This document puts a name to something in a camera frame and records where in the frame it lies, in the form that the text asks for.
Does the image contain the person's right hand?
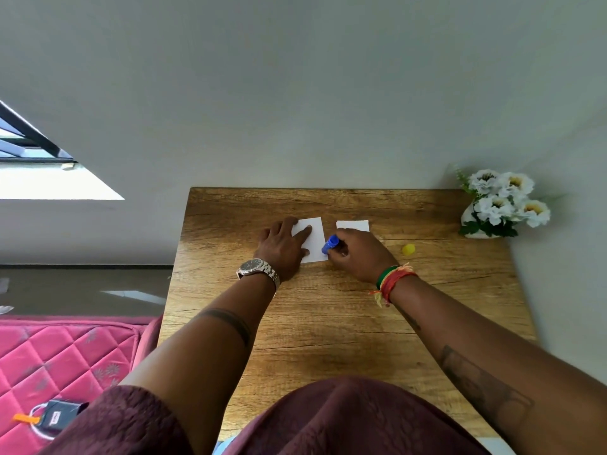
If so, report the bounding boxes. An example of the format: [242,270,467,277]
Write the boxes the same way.
[327,227,399,285]

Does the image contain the person's left hand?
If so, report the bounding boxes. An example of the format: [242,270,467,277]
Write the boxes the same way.
[254,216,313,283]

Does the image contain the person's left forearm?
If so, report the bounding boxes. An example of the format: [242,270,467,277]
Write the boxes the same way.
[119,274,277,455]

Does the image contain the person's right forearm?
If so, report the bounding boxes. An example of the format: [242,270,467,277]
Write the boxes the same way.
[390,276,607,455]

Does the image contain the silver wristwatch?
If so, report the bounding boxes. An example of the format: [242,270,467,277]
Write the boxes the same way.
[236,258,281,291]

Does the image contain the maroon shirt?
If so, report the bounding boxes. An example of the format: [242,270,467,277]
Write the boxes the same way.
[40,376,491,455]

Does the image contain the white flowers in white vase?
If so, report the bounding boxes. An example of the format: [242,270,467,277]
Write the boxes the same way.
[454,167,552,240]

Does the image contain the pink quilted mattress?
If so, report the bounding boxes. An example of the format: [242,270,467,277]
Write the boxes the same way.
[0,315,163,455]

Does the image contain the black device with orange tab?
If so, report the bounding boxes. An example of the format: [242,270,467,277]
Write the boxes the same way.
[12,399,90,433]

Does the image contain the red green thread bracelets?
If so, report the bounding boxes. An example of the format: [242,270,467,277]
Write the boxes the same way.
[369,263,419,308]

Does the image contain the window with black frame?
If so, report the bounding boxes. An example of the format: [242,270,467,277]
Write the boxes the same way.
[0,100,79,164]

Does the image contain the white cable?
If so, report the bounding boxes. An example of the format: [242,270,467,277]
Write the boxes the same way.
[28,403,60,441]

